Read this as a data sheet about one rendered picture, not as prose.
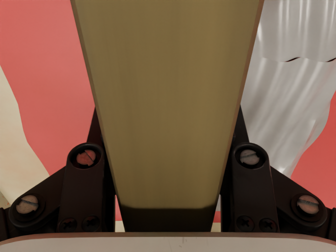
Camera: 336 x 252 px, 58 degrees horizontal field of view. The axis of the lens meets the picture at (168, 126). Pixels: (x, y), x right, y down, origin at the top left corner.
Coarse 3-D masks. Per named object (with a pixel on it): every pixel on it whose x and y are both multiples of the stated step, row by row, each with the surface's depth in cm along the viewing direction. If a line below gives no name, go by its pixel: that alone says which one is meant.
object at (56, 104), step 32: (0, 64) 17; (32, 64) 17; (64, 64) 17; (32, 96) 19; (64, 96) 19; (32, 128) 21; (64, 128) 21; (64, 160) 24; (320, 160) 24; (320, 192) 27
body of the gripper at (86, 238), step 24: (24, 240) 7; (48, 240) 7; (72, 240) 7; (96, 240) 7; (120, 240) 7; (144, 240) 7; (168, 240) 7; (192, 240) 7; (216, 240) 7; (240, 240) 7; (264, 240) 7; (288, 240) 7; (312, 240) 7
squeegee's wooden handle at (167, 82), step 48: (96, 0) 4; (144, 0) 4; (192, 0) 4; (240, 0) 4; (96, 48) 5; (144, 48) 5; (192, 48) 5; (240, 48) 5; (96, 96) 6; (144, 96) 5; (192, 96) 5; (240, 96) 6; (144, 144) 6; (192, 144) 6; (144, 192) 8; (192, 192) 8
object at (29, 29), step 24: (0, 0) 15; (24, 0) 15; (48, 0) 15; (0, 24) 16; (24, 24) 16; (48, 24) 16; (72, 24) 16; (0, 48) 17; (24, 48) 17; (48, 48) 17; (72, 48) 17
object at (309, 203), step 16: (240, 112) 12; (240, 128) 11; (224, 176) 10; (272, 176) 10; (224, 192) 11; (288, 192) 9; (304, 192) 9; (288, 208) 9; (304, 208) 9; (320, 208) 9; (304, 224) 9; (320, 224) 9
